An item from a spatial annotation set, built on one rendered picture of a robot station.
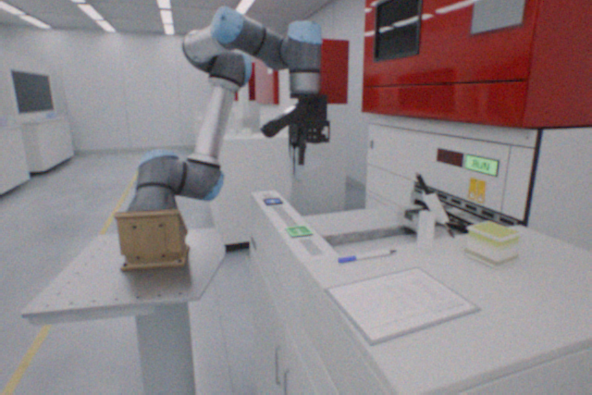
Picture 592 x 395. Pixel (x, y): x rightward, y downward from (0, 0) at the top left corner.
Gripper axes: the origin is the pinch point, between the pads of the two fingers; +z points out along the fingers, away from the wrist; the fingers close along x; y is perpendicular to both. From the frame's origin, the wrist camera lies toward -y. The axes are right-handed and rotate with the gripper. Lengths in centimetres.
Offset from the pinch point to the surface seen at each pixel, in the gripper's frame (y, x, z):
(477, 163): 58, 1, 0
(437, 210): 26.1, -19.8, 4.9
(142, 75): -110, 796, -66
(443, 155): 58, 15, 1
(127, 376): -60, 75, 111
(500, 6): 53, -5, -42
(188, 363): -30, 21, 64
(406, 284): 10.9, -30.4, 13.8
